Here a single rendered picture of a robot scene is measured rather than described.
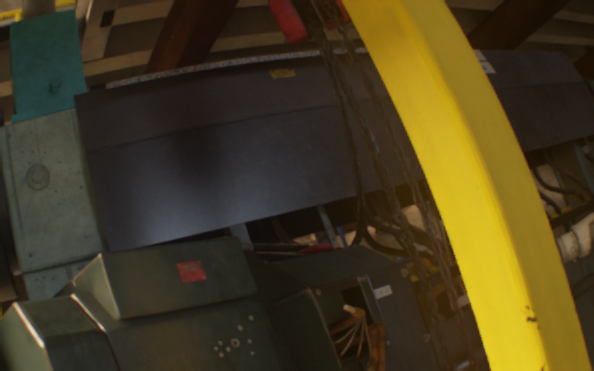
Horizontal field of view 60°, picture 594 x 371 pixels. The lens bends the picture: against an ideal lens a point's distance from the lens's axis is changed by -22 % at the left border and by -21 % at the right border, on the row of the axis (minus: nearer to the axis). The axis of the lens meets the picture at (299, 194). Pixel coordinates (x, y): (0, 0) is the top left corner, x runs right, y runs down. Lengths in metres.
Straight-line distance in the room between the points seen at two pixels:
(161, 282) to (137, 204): 0.74
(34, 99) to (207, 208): 0.61
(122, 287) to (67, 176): 0.84
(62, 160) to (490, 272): 1.18
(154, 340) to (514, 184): 0.47
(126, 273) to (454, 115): 0.44
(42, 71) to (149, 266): 1.04
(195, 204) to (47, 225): 0.42
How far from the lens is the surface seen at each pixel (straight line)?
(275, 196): 1.63
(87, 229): 1.52
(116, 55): 2.21
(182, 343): 0.79
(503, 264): 0.67
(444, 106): 0.70
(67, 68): 1.74
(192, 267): 0.84
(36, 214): 1.53
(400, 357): 1.07
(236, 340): 0.84
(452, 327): 1.74
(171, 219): 1.53
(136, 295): 0.77
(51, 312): 0.76
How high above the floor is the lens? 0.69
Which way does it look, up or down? 13 degrees up
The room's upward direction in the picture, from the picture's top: 21 degrees counter-clockwise
